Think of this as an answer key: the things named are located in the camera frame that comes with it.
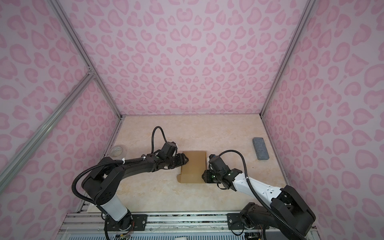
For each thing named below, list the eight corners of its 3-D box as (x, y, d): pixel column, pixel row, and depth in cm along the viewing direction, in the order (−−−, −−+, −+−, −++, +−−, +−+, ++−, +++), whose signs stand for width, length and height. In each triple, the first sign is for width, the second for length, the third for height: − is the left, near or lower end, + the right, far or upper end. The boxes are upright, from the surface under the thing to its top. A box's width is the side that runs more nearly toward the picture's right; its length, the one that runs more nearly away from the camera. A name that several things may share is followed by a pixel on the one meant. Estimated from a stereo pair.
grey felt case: (257, 161, 97) (259, 158, 94) (251, 140, 107) (253, 137, 104) (268, 161, 97) (270, 158, 94) (261, 140, 107) (263, 137, 104)
